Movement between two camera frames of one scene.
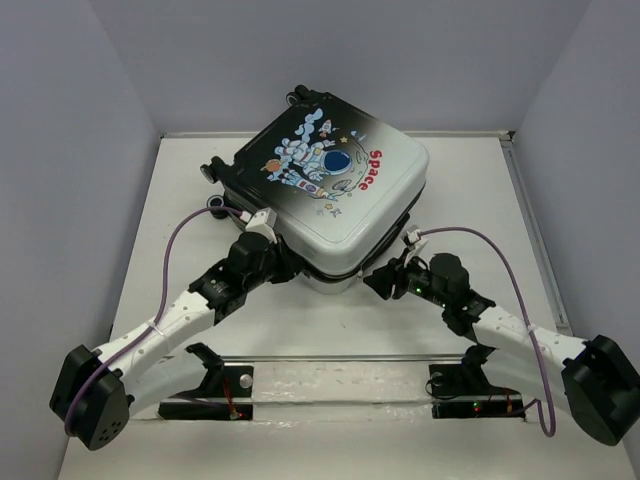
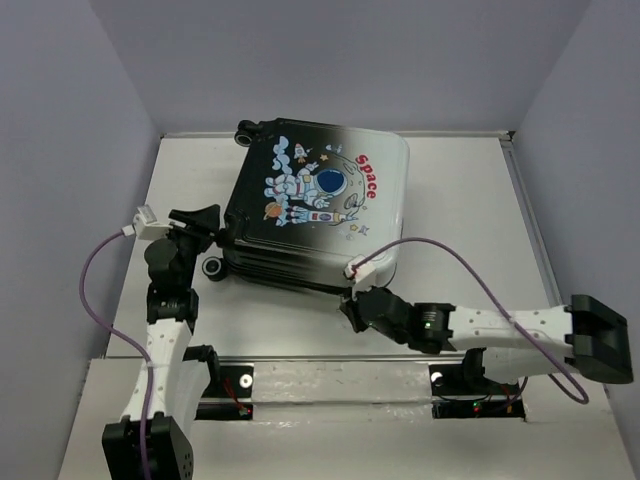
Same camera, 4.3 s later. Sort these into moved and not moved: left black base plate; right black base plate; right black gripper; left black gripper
Moved: left black gripper; right black gripper
Not moved: right black base plate; left black base plate
